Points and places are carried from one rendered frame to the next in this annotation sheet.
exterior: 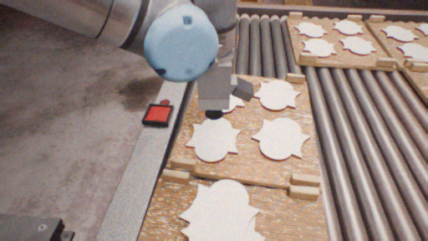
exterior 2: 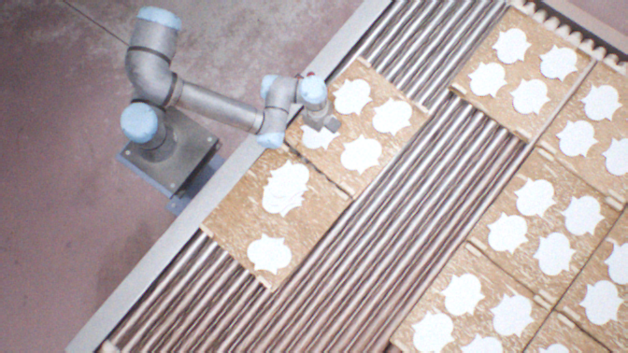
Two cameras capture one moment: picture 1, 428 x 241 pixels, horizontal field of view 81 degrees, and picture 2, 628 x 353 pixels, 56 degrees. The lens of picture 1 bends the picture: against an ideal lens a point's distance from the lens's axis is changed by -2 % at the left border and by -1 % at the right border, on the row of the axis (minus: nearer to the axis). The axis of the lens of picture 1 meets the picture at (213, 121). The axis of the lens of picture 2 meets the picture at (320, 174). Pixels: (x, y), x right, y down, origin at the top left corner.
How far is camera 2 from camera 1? 157 cm
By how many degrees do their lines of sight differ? 36
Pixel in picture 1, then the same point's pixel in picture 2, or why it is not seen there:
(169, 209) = (270, 162)
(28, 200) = (188, 35)
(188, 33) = (268, 143)
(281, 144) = (356, 159)
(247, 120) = (353, 128)
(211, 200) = (289, 172)
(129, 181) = not seen: hidden behind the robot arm
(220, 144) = (320, 138)
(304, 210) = (335, 202)
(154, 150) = not seen: hidden behind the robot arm
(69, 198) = (226, 55)
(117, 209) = (246, 146)
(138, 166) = not seen: hidden behind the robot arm
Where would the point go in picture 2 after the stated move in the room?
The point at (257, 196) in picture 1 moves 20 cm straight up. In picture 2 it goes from (318, 181) to (314, 165)
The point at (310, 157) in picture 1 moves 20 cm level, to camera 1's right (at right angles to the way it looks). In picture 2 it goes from (367, 177) to (418, 206)
